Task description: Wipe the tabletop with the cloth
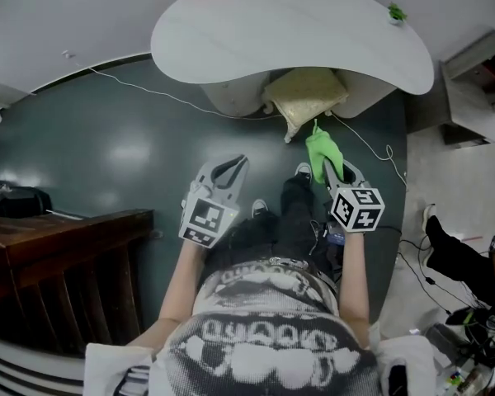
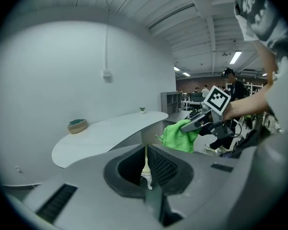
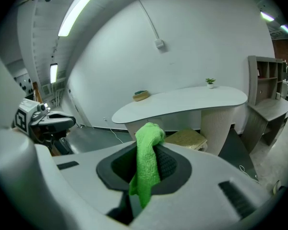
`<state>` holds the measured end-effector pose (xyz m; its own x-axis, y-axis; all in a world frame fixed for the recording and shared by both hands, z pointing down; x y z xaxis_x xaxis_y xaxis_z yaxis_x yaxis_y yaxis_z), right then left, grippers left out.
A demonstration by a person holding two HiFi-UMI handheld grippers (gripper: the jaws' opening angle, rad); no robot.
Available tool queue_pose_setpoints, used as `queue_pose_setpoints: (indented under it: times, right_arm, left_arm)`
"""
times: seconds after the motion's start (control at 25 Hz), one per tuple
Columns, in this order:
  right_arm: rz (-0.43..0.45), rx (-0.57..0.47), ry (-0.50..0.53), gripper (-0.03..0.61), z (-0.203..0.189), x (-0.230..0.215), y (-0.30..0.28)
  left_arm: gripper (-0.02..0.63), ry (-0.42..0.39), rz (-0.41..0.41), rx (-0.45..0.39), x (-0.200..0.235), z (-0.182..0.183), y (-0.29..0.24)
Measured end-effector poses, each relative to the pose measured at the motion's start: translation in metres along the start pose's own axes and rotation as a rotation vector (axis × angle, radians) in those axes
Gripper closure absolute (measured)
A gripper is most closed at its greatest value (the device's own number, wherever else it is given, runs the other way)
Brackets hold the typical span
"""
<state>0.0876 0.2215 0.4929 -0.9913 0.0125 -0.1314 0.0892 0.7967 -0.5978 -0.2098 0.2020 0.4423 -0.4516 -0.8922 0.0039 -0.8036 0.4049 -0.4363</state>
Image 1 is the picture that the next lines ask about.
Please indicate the white striped bed base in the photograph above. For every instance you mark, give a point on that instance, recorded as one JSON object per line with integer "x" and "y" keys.
{"x": 24, "y": 369}

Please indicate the person's right sneaker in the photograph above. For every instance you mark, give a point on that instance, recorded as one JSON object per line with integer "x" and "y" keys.
{"x": 303, "y": 171}

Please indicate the person's right forearm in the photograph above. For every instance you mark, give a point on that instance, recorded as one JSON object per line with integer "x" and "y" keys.
{"x": 352, "y": 279}

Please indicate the person's black trousers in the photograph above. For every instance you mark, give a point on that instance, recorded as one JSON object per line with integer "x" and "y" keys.
{"x": 293, "y": 221}

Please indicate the person's left sneaker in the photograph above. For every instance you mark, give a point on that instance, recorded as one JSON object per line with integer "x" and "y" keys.
{"x": 260, "y": 208}

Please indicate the person's left forearm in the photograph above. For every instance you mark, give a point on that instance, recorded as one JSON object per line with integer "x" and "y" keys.
{"x": 181, "y": 279}

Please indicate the black device with blue screen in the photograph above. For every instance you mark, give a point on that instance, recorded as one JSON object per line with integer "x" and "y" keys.
{"x": 337, "y": 237}

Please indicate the white wall socket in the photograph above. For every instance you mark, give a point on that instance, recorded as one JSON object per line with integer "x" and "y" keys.
{"x": 68, "y": 54}

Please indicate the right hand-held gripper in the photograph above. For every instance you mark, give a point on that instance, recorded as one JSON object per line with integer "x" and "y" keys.
{"x": 356, "y": 210}

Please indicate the grey wooden cabinet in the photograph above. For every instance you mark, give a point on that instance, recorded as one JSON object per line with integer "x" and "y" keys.
{"x": 470, "y": 109}

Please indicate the person's black white printed shirt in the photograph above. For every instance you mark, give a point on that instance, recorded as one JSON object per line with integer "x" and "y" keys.
{"x": 268, "y": 345}

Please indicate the green cloth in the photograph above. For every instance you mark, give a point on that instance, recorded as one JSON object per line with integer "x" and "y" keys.
{"x": 319, "y": 151}

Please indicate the cream upholstered stool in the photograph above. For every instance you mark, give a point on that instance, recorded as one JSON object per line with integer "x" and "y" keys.
{"x": 309, "y": 93}

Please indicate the white curved table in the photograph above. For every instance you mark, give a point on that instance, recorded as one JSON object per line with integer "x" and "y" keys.
{"x": 293, "y": 23}

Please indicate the person's sneaker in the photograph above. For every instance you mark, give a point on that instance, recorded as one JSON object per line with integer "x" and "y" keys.
{"x": 303, "y": 171}
{"x": 260, "y": 208}

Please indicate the black and green shoe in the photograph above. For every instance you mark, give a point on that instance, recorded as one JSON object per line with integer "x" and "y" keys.
{"x": 462, "y": 317}

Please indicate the small green potted plant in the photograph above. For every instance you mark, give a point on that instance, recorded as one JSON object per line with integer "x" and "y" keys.
{"x": 397, "y": 12}

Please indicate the dark wooden slatted frame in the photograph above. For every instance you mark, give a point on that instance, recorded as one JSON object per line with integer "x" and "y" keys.
{"x": 66, "y": 237}

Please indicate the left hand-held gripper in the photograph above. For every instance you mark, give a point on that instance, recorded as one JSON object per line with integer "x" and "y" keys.
{"x": 208, "y": 221}

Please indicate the black bag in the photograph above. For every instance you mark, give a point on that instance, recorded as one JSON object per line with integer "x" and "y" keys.
{"x": 20, "y": 202}

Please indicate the cluttered equipment pile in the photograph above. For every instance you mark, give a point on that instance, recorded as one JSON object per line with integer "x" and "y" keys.
{"x": 470, "y": 361}

